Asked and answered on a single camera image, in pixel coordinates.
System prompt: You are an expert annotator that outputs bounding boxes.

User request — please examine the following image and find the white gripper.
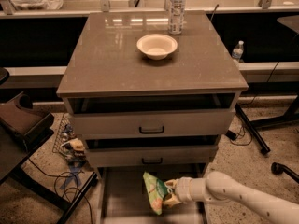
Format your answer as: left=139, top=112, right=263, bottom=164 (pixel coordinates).
left=163, top=177, right=207, bottom=208

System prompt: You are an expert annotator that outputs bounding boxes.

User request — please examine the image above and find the green rice chip bag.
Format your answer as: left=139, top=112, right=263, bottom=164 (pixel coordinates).
left=143, top=172, right=170, bottom=215

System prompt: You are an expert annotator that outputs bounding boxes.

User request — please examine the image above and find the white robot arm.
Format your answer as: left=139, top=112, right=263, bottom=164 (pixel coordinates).
left=163, top=171, right=299, bottom=224

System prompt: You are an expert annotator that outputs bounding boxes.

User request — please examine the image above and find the open bottom drawer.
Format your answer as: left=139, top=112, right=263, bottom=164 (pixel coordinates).
left=96, top=164, right=208, bottom=224

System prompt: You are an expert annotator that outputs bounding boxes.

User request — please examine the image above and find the grey drawer cabinet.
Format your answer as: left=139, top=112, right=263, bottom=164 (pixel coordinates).
left=55, top=10, right=249, bottom=224

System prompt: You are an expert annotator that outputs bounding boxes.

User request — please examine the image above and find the blue tape cross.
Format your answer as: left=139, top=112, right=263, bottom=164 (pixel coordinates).
left=60, top=162, right=83, bottom=189

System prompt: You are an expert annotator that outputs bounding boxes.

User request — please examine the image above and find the black table leg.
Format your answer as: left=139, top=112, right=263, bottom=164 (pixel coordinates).
left=235, top=104, right=271, bottom=155

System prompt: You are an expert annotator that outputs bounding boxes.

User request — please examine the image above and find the black office chair caster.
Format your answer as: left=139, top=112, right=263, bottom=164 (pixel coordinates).
left=271, top=162, right=299, bottom=183

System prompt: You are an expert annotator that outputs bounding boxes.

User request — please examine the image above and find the white paper bowl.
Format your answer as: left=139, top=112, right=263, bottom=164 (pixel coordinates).
left=136, top=34, right=178, bottom=60

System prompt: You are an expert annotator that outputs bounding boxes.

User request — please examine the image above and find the small water bottle on ledge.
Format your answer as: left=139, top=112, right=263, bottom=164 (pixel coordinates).
left=232, top=40, right=244, bottom=62

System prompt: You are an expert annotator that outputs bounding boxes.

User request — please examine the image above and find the dark brown chair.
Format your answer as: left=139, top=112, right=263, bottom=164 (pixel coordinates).
left=0, top=67, right=99, bottom=224

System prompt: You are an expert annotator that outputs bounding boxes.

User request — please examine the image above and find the clear plastic water bottle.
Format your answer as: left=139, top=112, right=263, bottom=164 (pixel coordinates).
left=168, top=0, right=186, bottom=35

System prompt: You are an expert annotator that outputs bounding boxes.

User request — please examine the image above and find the middle drawer with black handle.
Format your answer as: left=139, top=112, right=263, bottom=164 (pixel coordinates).
left=85, top=145, right=218, bottom=167

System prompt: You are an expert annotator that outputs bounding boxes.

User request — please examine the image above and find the drawer with black handle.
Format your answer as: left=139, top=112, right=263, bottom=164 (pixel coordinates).
left=69, top=109, right=235, bottom=140
left=85, top=145, right=218, bottom=167

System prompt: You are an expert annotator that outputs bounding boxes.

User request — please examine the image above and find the black floor cable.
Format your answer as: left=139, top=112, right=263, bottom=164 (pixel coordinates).
left=27, top=157, right=94, bottom=224

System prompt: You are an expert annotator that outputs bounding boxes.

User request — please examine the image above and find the top drawer with black handle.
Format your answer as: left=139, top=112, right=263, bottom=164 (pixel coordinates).
left=69, top=109, right=235, bottom=140

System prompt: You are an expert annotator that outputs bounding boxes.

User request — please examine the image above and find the wire basket with clutter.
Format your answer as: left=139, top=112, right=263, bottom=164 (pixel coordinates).
left=52, top=114, right=86, bottom=164

